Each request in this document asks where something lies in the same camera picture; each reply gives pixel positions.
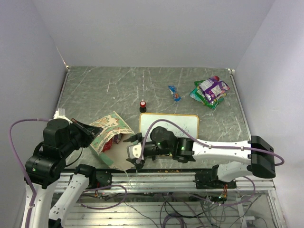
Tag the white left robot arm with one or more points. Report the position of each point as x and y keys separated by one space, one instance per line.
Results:
x=61 y=137

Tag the aluminium rail frame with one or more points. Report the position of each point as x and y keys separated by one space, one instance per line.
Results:
x=175 y=199

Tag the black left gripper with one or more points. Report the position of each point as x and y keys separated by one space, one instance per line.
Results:
x=87 y=130

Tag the blue small snack packet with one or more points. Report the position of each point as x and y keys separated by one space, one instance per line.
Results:
x=176 y=97

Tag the yellow-framed small whiteboard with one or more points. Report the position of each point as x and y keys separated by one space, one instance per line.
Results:
x=175 y=134

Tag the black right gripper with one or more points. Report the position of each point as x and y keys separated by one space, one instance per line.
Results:
x=137 y=137

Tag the green box snack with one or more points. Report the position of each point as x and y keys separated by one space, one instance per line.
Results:
x=200 y=91

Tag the green printed paper bag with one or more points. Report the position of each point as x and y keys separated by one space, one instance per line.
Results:
x=114 y=127

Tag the purple snack packet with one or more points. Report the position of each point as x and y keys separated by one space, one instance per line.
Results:
x=215 y=86

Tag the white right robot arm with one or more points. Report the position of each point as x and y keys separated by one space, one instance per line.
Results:
x=254 y=157

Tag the teal snack packet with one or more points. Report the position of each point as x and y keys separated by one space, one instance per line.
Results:
x=199 y=96

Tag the red snack packet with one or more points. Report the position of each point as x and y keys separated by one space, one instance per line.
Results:
x=108 y=145

